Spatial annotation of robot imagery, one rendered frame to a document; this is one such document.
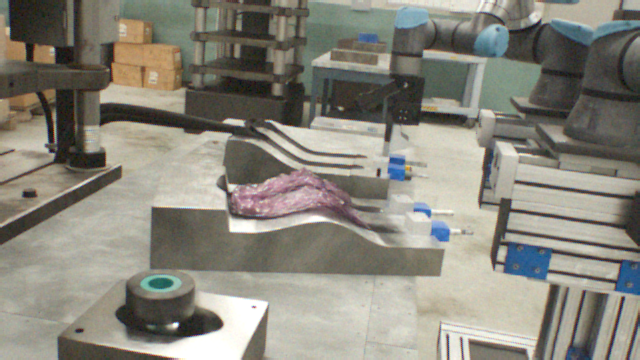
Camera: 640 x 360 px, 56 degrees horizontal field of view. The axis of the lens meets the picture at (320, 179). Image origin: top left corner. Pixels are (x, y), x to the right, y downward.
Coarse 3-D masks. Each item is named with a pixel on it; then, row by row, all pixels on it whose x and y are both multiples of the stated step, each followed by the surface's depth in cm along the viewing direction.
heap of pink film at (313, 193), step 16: (288, 176) 117; (304, 176) 116; (240, 192) 111; (256, 192) 110; (272, 192) 113; (288, 192) 115; (304, 192) 109; (320, 192) 109; (336, 192) 120; (240, 208) 106; (256, 208) 105; (272, 208) 105; (288, 208) 104; (304, 208) 105; (320, 208) 105; (336, 208) 107; (352, 208) 109
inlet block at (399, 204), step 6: (390, 198) 124; (396, 198) 121; (402, 198) 122; (408, 198) 122; (390, 204) 124; (396, 204) 120; (402, 204) 119; (408, 204) 120; (414, 204) 123; (420, 204) 123; (426, 204) 123; (396, 210) 120; (402, 210) 120; (408, 210) 120; (414, 210) 121; (420, 210) 121; (426, 210) 121; (432, 210) 123; (438, 210) 123; (444, 210) 124; (450, 210) 124
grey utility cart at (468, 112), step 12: (444, 60) 707; (456, 60) 699; (468, 60) 697; (480, 60) 696; (468, 72) 741; (480, 72) 702; (468, 84) 745; (480, 84) 706; (468, 96) 749; (432, 108) 712; (444, 108) 712; (456, 108) 712; (468, 108) 712; (468, 120) 720
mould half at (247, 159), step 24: (240, 144) 135; (264, 144) 137; (288, 144) 147; (240, 168) 136; (264, 168) 135; (288, 168) 134; (312, 168) 137; (336, 168) 138; (360, 192) 133; (384, 192) 133
